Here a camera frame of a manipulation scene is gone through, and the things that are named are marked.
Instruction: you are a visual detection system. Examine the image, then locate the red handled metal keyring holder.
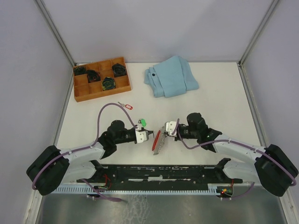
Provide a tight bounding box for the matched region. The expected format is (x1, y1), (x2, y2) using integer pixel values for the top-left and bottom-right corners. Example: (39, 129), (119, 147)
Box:
(152, 126), (165, 155)

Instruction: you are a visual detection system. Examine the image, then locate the key with green tag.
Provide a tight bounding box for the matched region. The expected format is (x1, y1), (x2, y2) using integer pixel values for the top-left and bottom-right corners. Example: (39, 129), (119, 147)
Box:
(138, 119), (147, 127)

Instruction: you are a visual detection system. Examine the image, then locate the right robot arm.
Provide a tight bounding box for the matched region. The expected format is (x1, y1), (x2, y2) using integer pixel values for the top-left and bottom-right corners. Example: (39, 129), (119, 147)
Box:
(162, 112), (299, 196)

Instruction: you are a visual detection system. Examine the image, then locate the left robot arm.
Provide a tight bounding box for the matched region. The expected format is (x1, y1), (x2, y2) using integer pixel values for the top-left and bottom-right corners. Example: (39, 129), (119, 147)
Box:
(26, 120), (154, 196)

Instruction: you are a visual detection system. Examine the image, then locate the key with red tag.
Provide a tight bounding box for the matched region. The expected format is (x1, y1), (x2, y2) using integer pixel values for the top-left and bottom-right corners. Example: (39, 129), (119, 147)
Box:
(118, 102), (133, 110)

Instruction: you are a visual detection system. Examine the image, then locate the light blue folded cloth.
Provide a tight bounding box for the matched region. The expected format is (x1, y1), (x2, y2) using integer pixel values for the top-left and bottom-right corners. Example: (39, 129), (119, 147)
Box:
(144, 56), (199, 98)

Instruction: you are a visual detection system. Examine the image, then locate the black rolled belt front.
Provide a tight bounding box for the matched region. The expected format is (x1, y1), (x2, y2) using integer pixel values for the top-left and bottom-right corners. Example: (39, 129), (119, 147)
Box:
(102, 77), (116, 91)

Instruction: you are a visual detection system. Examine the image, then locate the black rolled belt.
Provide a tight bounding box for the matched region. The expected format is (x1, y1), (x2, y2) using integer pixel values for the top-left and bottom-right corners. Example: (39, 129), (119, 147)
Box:
(73, 66), (86, 76)
(86, 70), (101, 83)
(112, 63), (127, 77)
(102, 77), (116, 91)

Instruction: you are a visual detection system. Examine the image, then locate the black rolled belt right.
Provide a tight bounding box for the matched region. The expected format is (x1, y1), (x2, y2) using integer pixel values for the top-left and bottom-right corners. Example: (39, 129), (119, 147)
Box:
(112, 63), (127, 77)

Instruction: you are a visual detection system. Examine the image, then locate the wooden compartment tray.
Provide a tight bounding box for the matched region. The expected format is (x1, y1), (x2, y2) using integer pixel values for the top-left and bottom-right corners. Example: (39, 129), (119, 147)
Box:
(73, 57), (131, 102)

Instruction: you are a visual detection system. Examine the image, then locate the black rolled belt middle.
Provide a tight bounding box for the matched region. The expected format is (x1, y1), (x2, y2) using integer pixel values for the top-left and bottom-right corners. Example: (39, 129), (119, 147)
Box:
(86, 70), (101, 83)

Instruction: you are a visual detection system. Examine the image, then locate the black rolled belt far left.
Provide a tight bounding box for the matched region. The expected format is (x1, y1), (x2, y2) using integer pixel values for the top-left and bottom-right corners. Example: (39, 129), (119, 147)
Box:
(73, 66), (86, 76)

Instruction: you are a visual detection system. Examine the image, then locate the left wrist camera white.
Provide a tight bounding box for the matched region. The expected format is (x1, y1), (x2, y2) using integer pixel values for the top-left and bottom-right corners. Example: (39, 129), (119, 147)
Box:
(135, 130), (149, 144)

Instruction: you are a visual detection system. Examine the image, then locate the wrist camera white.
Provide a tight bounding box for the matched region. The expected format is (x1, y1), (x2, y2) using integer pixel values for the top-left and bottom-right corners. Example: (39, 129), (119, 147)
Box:
(164, 121), (178, 136)
(135, 130), (149, 144)

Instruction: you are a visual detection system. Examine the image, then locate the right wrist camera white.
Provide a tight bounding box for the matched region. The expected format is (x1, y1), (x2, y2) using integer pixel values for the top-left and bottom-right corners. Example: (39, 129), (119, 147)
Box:
(164, 121), (178, 136)

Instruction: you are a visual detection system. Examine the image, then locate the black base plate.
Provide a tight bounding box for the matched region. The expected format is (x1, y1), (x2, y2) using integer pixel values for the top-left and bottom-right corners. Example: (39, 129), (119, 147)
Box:
(87, 164), (242, 190)

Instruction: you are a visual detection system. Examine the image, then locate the white slotted cable duct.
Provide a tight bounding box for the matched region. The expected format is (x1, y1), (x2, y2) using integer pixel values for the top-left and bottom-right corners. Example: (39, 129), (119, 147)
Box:
(52, 184), (224, 196)

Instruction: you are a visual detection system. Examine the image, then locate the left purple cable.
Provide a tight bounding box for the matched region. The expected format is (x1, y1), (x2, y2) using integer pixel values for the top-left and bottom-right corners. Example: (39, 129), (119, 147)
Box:
(31, 103), (141, 203)

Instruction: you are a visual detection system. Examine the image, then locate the purple cable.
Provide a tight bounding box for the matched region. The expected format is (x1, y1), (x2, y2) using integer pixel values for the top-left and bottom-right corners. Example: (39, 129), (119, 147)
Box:
(174, 118), (297, 201)
(31, 103), (141, 203)

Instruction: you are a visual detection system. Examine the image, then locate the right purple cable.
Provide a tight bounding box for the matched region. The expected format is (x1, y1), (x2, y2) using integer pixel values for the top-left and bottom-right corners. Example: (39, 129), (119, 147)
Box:
(174, 118), (297, 201)

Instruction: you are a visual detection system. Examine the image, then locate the left aluminium frame post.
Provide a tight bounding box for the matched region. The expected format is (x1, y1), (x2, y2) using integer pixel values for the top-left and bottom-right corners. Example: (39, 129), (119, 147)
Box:
(33, 0), (76, 66)

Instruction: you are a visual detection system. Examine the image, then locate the aluminium frame post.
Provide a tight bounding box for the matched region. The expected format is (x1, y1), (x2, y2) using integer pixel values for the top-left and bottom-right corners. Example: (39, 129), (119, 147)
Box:
(238, 0), (281, 66)
(33, 0), (76, 66)

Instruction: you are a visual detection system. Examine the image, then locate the right aluminium frame post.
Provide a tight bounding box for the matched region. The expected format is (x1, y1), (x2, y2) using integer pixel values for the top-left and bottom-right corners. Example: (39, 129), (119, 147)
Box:
(238, 0), (281, 66)

